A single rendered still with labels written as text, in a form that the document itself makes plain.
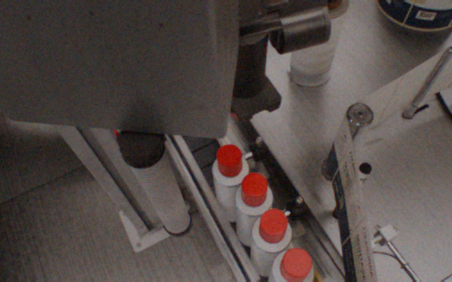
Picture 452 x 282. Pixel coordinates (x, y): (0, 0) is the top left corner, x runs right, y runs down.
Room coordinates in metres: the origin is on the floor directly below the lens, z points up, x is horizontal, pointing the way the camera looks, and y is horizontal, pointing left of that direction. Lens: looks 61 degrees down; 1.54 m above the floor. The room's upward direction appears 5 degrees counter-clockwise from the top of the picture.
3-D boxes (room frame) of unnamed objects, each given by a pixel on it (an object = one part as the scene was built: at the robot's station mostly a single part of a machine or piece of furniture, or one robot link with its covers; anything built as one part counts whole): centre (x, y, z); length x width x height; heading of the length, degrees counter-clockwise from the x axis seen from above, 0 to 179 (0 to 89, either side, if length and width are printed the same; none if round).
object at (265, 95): (0.33, -0.03, 1.13); 0.10 x 0.07 x 0.07; 23
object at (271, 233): (0.14, -0.05, 0.98); 0.05 x 0.05 x 0.20
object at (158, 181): (0.15, 0.06, 1.18); 0.04 x 0.04 x 0.21
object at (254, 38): (0.33, -0.04, 1.19); 0.07 x 0.06 x 0.07; 103
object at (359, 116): (0.29, -0.19, 0.97); 0.05 x 0.05 x 0.19
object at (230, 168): (0.24, 0.00, 0.98); 0.05 x 0.05 x 0.20
